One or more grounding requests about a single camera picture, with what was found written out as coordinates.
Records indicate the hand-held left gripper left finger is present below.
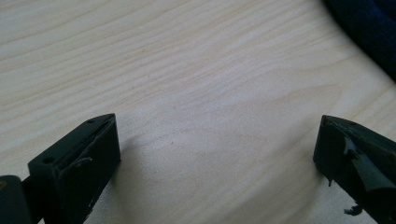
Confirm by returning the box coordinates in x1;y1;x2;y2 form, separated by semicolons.
27;113;121;224

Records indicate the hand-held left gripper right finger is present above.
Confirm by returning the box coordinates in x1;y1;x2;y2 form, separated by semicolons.
312;114;396;224

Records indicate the dark blue cloth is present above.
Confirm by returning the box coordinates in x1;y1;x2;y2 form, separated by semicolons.
321;0;396;82

